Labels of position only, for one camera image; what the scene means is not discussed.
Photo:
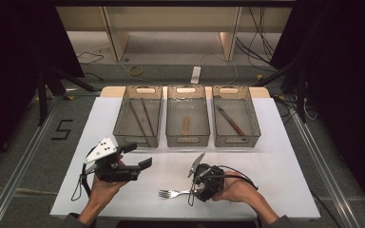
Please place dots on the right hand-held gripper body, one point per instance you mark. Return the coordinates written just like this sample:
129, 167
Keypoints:
209, 182

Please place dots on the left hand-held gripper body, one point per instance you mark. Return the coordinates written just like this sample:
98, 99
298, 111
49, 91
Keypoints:
107, 169

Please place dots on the translucent grey plastic bin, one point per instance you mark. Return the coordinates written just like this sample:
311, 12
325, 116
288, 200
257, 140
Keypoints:
138, 117
187, 117
235, 117

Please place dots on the person's left hand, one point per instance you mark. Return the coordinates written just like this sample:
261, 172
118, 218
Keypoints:
103, 191

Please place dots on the person's right hand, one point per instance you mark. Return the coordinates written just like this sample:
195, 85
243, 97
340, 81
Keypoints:
236, 188

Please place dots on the yellow tape roll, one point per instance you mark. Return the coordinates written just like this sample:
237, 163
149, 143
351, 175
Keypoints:
132, 71

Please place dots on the white power strip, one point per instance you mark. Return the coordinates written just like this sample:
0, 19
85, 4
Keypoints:
195, 75

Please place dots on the black metal stand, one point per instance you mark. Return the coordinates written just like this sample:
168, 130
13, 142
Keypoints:
42, 95
301, 95

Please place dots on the aluminium floor rail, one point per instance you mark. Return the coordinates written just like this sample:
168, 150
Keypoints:
15, 167
326, 167

